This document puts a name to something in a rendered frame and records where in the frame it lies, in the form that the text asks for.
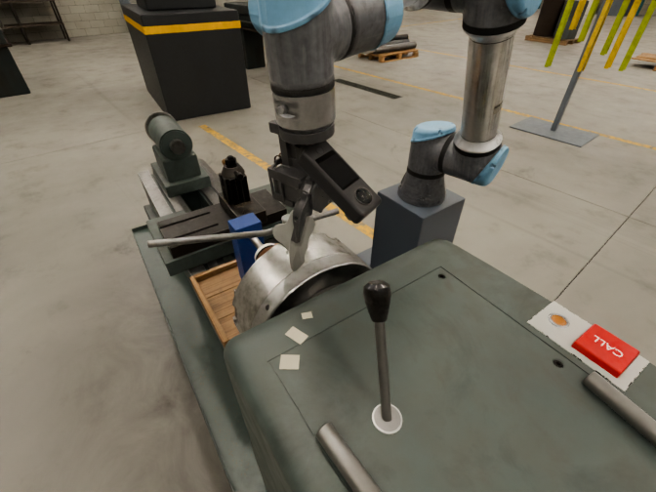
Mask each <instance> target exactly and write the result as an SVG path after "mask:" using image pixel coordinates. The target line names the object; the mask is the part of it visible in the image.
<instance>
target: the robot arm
mask: <svg viewBox="0 0 656 492"><path fill-rule="evenodd" d="M541 2H542V0H248V10H249V16H250V20H251V22H252V25H254V27H255V28H256V30H257V31H258V32H259V33H260V34H261V35H263V38H264V44H265V50H266V62H267V68H268V75H269V81H270V88H271V92H272V98H273V105H274V111H275V117H276V120H275V119H274V120H271V121H269V122H268V125H269V130H270V132H271V133H274V134H277V135H278V139H279V145H280V151H281V153H279V155H275V156H274V164H272V165H271V166H269V167H267V172H268V177H269V182H270V188H271V193H272V198H273V199H275V200H278V201H280V202H282V203H283V204H284V205H287V206H289V207H291V208H294V210H292V211H291V213H290V216H289V219H288V221H287V223H285V224H278V225H276V226H275V227H274V229H273V236H274V238H275V239H276V240H277V241H278V242H279V243H280V244H282V245H283V246H284V247H285V248H286V249H287V250H288V251H289V254H290V255H289V260H290V266H291V269H292V270H293V271H296V270H297V269H298V268H299V267H300V266H301V265H302V264H303V263H304V262H305V254H306V251H307V249H308V241H309V238H310V236H311V234H312V233H313V230H314V227H315V221H314V220H313V218H312V217H311V216H312V210H314V211H316V212H319V213H322V212H323V209H324V208H326V207H327V206H328V205H329V204H330V203H332V202H333V203H335V204H336V205H337V206H338V207H339V208H340V209H341V210H342V211H343V212H344V213H345V216H346V218H347V219H348V220H349V221H352V222H353V223H354V224H359V223H360V222H361V221H362V220H364V219H365V218H366V217H367V216H368V215H369V214H371V213H372V212H373V211H374V210H375V209H376V208H377V207H378V206H379V205H380V204H381V202H382V199H381V197H380V196H379V195H378V194H377V193H376V192H375V191H374V190H373V189H372V188H371V187H370V186H369V185H368V184H367V183H366V182H365V181H364V180H363V179H362V178H361V177H360V176H359V175H358V174H357V173H356V172H355V171H354V170H353V169H352V168H351V167H350V165H349V164H348V163H347V161H346V160H345V159H344V158H343V157H342V156H341V155H340V154H339V153H338V152H337V151H336V150H335V149H334V148H333V147H332V146H331V145H330V144H329V143H328V142H327V141H326V140H328V139H330V138H331V137H332V136H333V135H334V133H335V121H334V120H335V119H336V95H335V75H334V62H337V61H341V60H344V59H346V58H349V57H352V56H355V55H358V54H361V53H364V52H366V51H373V50H376V49H378V48H379V47H380V46H381V45H384V44H386V43H388V42H389V41H390V40H391V39H392V38H393V37H394V36H395V35H396V33H397V32H398V30H399V28H400V26H401V23H402V19H403V10H405V11H417V10H420V9H427V10H436V11H443V12H451V13H461V14H463V23H462V29H463V31H464V32H465V33H466V34H467V35H468V36H469V47H468V58H467V70H466V81H465V92H464V102H463V114H462V125H461V129H460V130H459V131H458V132H455V131H456V125H455V124H453V123H451V122H447V121H429V122H424V123H421V124H419V125H417V126H416V127H415V128H414V130H413V135H412V139H411V141H410V142H411V145H410V151H409V157H408V164H407V170H406V173H405V175H404V176H403V178H402V180H401V182H400V184H399V186H398V192H397V194H398V196H399V197H400V199H402V200H403V201H404V202H406V203H408V204H411V205H414V206H419V207H432V206H437V205H439V204H441V203H442V202H443V201H444V199H445V195H446V188H445V179H444V175H445V174H446V175H449V176H452V177H455V178H458V179H460V180H463V181H466V182H469V183H471V184H472V185H473V184H475V185H480V186H486V185H489V184H490V183H491V182H492V181H493V180H494V178H495V177H496V176H497V174H498V172H499V171H500V169H501V168H502V166H503V164H504V162H505V160H506V158H507V156H508V153H509V148H508V147H507V146H506V145H505V144H504V145H502V139H503V136H502V133H501V132H500V131H499V130H498V125H499V120H500V115H501V109H502V104H503V98H504V93H505V89H506V83H507V78H508V73H509V67H510V62H511V57H512V51H513V41H514V37H515V33H516V32H517V31H518V30H519V29H521V28H522V27H523V26H524V25H525V23H526V21H527V18H529V17H531V16H532V15H533V14H534V13H535V12H536V11H537V9H538V8H539V6H540V4H541ZM280 154H281V156H280ZM276 156H279V158H277V159H276ZM275 159H276V160H275ZM279 164H281V165H280V166H278V167H277V165H279ZM276 167H277V168H276ZM272 179H273V181H272ZM273 185H274V186H273ZM274 190H275V192H274Z"/></svg>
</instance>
